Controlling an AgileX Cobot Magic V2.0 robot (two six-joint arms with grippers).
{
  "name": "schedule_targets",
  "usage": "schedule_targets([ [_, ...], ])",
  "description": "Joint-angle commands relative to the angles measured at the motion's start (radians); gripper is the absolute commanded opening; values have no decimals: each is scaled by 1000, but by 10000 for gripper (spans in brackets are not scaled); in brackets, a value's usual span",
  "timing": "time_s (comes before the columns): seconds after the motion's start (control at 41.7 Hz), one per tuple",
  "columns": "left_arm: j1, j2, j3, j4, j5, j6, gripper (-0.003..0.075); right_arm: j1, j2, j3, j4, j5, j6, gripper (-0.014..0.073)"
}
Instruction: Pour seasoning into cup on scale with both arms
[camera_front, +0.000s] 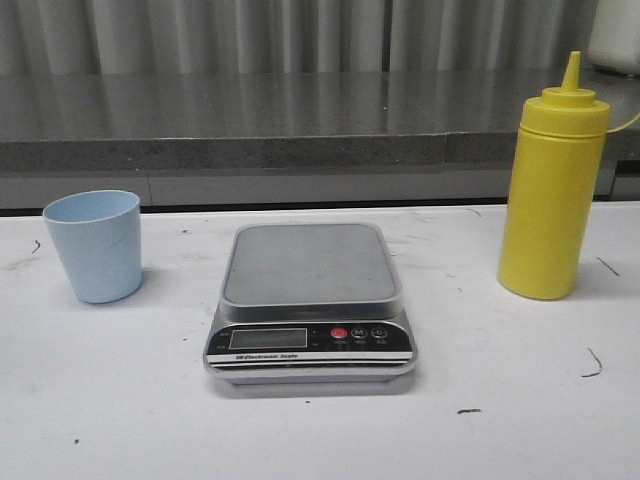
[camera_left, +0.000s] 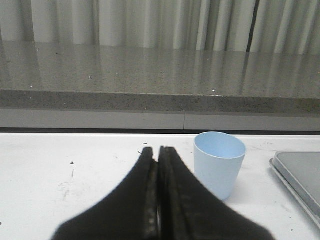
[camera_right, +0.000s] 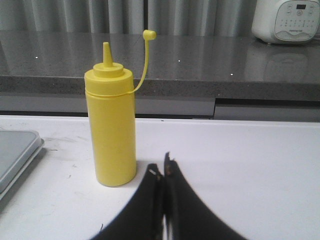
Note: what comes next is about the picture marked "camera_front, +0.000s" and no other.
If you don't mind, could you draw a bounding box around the light blue plastic cup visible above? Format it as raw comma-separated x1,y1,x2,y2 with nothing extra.
42,190,142,304

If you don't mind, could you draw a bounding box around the yellow squeeze bottle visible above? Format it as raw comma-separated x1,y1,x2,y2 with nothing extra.
497,50,615,300

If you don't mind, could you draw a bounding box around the silver electronic kitchen scale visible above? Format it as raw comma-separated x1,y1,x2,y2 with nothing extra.
203,223,418,385

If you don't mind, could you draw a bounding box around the grey stone counter shelf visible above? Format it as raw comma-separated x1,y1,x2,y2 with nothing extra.
0,67,640,174

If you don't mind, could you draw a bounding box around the white container on counter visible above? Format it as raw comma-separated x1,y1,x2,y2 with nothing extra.
587,0,640,76

